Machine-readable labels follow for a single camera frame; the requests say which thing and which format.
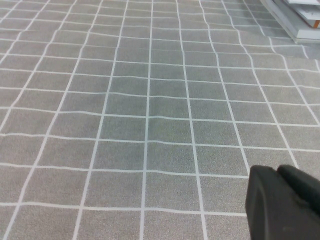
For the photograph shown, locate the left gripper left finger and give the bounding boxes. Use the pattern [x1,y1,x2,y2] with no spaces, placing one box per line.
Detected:
[245,164,320,240]

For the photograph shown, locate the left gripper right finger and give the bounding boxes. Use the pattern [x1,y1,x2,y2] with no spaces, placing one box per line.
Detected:
[276,163,320,216]

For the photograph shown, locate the grey checked tablecloth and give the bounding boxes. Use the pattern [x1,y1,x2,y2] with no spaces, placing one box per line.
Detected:
[0,0,320,240]

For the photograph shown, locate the tan-edged book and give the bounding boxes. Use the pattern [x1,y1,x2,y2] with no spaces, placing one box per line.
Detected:
[271,0,320,30]

